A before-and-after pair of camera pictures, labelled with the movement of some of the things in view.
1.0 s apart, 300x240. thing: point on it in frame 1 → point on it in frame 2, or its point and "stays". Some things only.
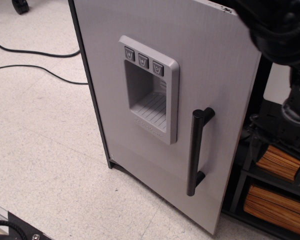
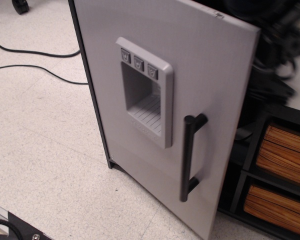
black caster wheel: [21, 6] stays
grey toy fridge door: [173, 80] stays
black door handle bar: [194, 177] → [191, 124]
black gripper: [270, 125] → [269, 83]
